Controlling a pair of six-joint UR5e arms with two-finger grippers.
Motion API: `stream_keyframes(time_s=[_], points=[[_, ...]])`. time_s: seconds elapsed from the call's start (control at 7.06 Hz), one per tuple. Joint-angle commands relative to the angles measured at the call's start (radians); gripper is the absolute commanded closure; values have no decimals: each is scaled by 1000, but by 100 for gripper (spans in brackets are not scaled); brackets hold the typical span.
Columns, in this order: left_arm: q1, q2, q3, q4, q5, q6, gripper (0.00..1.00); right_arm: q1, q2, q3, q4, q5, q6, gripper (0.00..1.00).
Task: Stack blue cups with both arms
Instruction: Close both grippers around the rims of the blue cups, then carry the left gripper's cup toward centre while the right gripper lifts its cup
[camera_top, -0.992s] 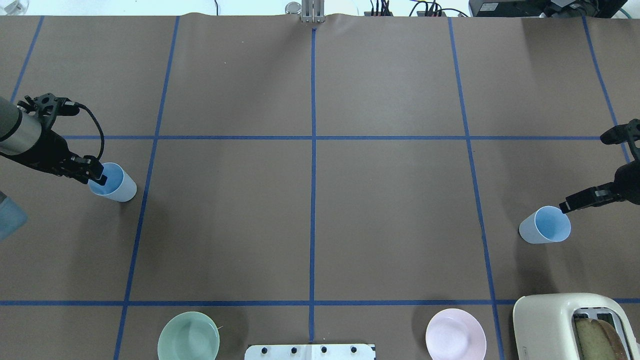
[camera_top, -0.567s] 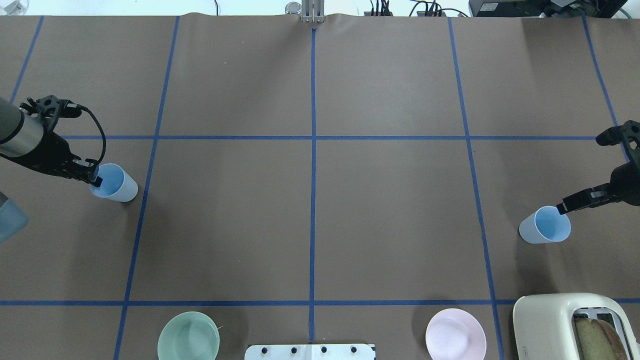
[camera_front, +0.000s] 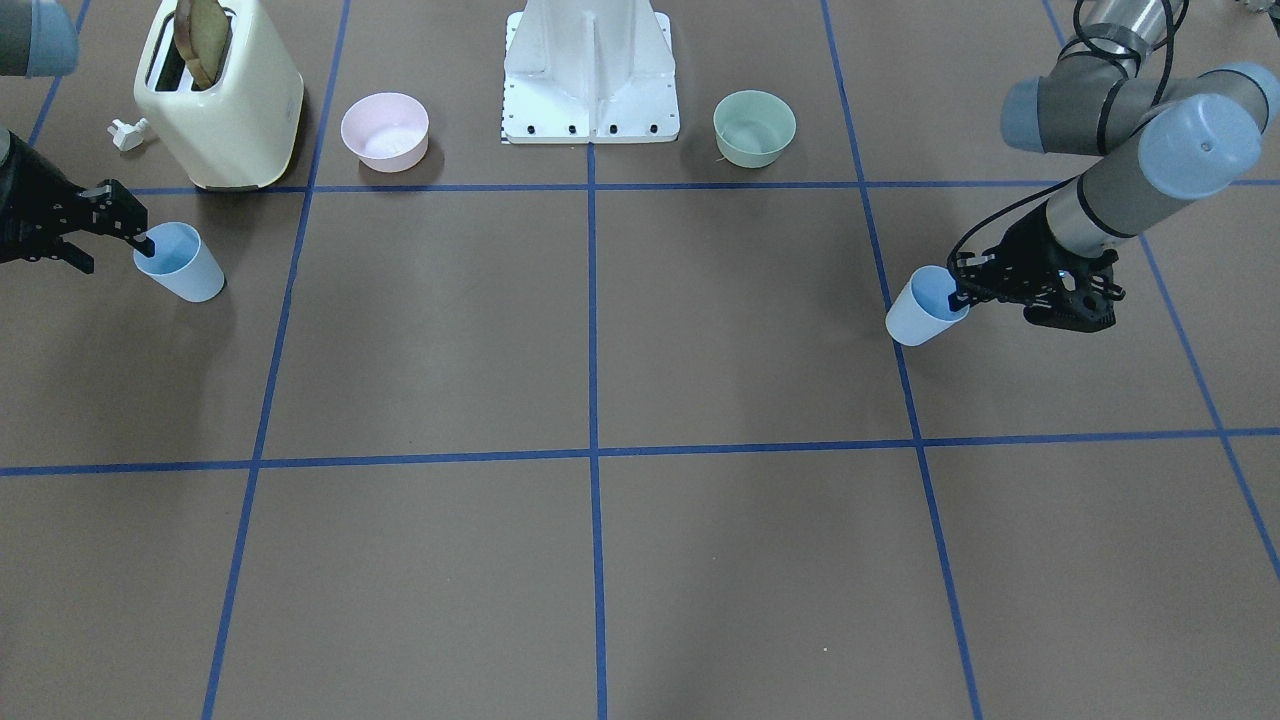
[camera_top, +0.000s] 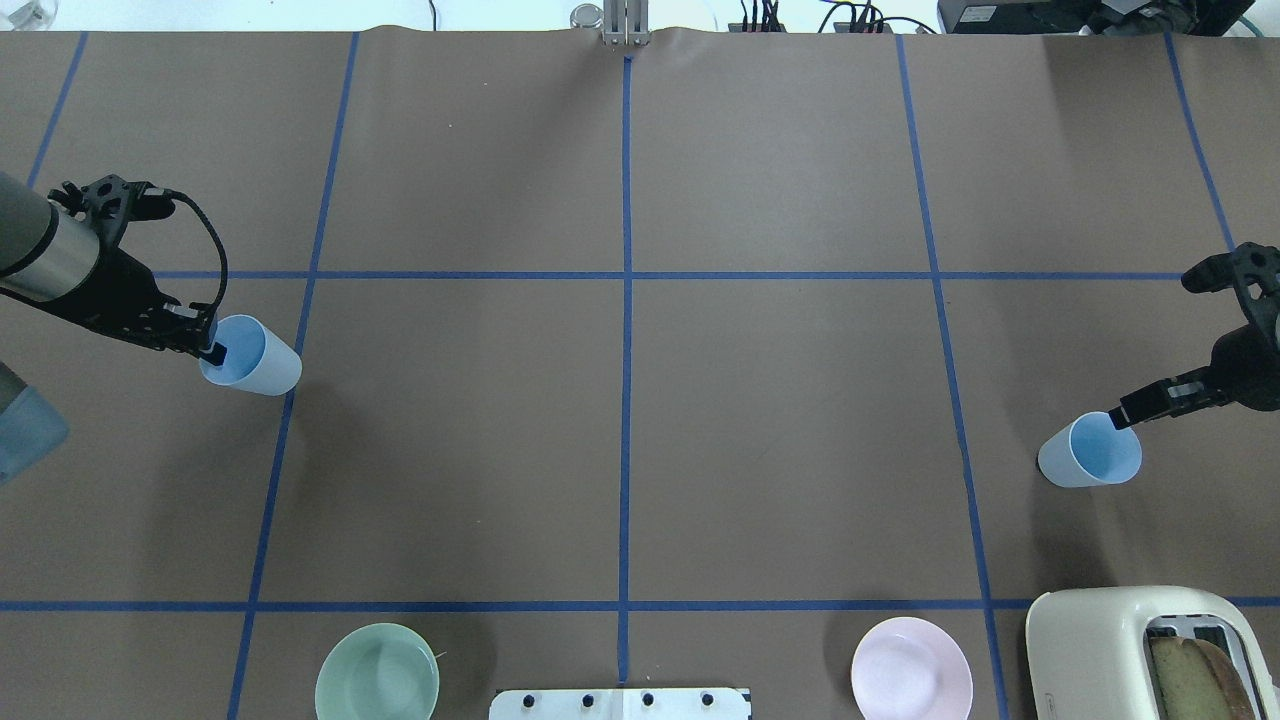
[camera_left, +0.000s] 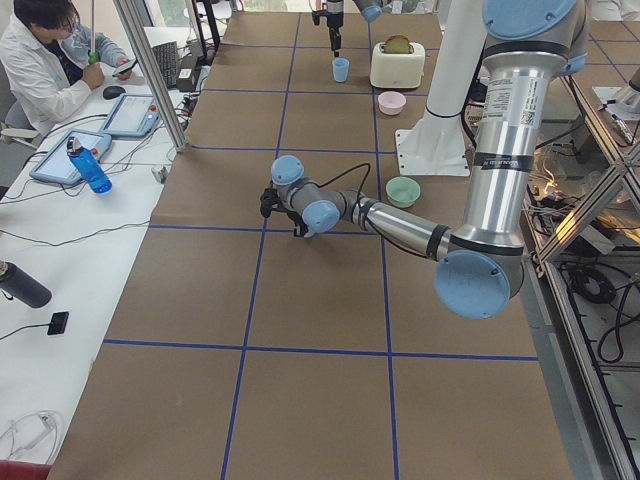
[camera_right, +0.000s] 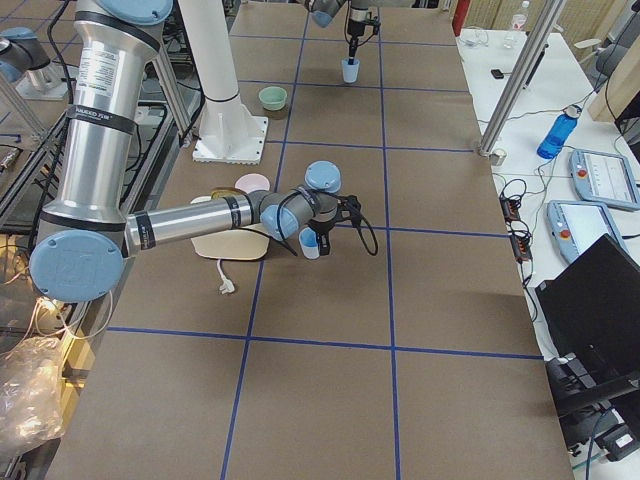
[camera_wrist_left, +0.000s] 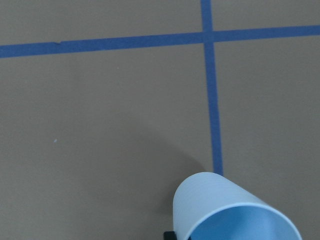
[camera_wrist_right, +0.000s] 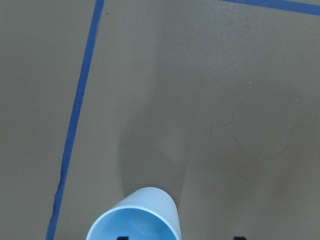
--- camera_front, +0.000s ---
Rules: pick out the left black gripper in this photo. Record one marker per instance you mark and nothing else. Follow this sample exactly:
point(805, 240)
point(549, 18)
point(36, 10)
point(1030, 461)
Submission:
point(1022, 246)

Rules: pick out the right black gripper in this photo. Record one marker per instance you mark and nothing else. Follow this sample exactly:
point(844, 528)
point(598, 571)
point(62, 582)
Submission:
point(33, 208)

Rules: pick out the light blue cup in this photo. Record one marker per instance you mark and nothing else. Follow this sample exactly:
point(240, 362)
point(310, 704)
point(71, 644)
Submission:
point(923, 308)
point(182, 263)

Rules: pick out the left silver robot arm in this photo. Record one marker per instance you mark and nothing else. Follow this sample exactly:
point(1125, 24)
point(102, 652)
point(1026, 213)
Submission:
point(1159, 144)

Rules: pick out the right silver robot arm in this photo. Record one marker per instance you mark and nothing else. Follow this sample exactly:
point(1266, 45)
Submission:
point(39, 39)

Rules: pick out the white toaster plug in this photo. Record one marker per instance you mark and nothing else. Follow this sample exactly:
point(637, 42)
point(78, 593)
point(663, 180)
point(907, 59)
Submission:
point(128, 136)

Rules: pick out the cream white toaster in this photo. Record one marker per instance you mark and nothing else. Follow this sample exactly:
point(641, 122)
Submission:
point(240, 133)

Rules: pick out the toast slice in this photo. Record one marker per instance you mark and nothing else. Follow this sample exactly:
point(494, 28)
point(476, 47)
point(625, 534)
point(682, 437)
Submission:
point(202, 39)

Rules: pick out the green bowl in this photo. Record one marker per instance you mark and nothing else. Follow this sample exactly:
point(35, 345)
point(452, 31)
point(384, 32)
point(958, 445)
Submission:
point(753, 128)

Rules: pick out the pink bowl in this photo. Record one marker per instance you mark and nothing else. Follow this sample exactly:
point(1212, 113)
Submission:
point(388, 132)

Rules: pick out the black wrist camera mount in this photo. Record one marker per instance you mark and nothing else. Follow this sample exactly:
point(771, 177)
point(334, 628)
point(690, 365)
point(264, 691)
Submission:
point(1076, 300)

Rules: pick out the white pedestal column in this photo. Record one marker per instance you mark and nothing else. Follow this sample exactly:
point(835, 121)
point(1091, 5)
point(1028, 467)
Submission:
point(589, 72)

